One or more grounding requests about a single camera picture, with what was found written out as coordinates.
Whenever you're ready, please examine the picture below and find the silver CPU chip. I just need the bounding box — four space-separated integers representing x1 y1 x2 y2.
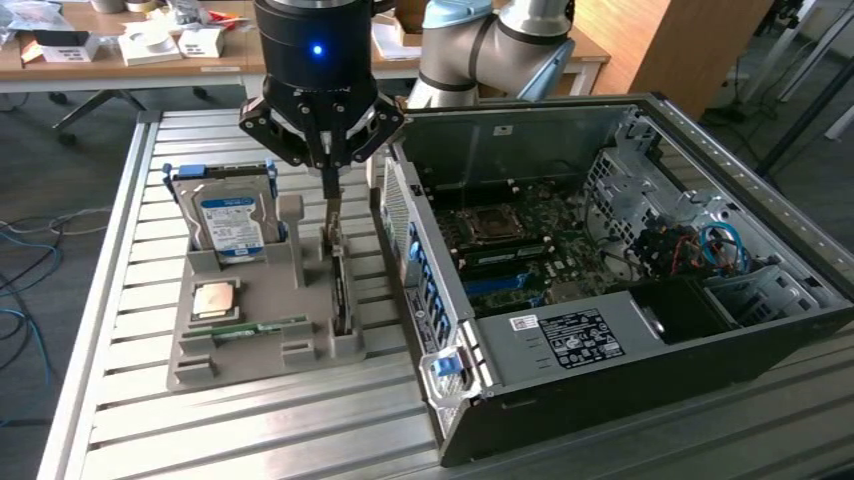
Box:
191 281 238 320

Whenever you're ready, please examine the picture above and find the grey disk bay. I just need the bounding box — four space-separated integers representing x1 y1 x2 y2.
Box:
703 264 821 326

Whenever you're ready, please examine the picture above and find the grey power supply unit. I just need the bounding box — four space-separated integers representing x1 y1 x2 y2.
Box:
474 291 669 392

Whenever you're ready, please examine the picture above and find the grey floor cable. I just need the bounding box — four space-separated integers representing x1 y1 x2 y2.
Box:
0 205 114 237

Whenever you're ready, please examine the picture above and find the green motherboard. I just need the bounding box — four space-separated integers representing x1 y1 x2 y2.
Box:
426 180 646 319

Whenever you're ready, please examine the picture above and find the perforated metal drive cage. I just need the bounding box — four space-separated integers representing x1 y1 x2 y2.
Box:
585 107 689 236

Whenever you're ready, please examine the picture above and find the small white printed box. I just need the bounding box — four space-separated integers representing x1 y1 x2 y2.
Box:
176 27 227 59

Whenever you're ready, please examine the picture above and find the green RAM stick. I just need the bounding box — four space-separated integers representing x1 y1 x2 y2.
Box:
184 314 312 341

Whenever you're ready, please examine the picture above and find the blue floor cable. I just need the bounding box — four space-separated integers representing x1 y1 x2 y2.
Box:
0 229 66 426

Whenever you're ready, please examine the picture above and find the grey parts rack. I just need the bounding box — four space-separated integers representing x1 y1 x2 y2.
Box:
166 193 370 394

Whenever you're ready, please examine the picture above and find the wooden desk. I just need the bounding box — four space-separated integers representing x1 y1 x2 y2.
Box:
0 0 613 109

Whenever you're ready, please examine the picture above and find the installed dark RAM stick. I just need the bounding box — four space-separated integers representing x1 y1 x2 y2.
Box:
459 240 557 267

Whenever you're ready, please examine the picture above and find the open black PC case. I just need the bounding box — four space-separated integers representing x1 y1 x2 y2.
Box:
368 91 854 469

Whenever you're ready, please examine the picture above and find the blue disk wire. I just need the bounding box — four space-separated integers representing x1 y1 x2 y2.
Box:
698 221 754 277

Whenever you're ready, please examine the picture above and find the blue expansion slot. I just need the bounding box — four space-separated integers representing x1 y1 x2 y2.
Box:
465 273 535 297

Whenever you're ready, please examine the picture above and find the hard disk in blue carrier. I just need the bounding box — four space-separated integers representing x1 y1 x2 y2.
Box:
162 158 291 265

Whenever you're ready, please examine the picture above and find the white box with tape roll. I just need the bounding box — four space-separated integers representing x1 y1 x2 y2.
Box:
116 20 184 68

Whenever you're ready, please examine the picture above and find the white box with black lid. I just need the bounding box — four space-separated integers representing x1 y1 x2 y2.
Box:
38 30 102 64

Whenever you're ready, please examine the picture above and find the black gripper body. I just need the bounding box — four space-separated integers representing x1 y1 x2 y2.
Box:
255 0 376 132

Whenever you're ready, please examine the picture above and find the black chair base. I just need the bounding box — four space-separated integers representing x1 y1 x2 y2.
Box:
50 88 150 147

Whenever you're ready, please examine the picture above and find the CPU socket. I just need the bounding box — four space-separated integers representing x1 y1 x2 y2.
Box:
458 203 530 246

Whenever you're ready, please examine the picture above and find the stack of white papers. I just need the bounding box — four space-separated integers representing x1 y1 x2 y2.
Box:
371 20 423 62

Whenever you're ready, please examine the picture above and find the black and red wire bundle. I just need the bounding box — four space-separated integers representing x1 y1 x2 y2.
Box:
630 222 709 280

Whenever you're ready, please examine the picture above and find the open cardboard box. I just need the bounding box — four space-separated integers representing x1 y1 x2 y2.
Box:
391 0 430 35

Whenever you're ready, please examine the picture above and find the graphics card with metal bracket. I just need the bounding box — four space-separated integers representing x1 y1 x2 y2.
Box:
318 197 358 337

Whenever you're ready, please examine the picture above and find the blue release latch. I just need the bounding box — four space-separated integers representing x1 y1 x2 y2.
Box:
430 351 467 377

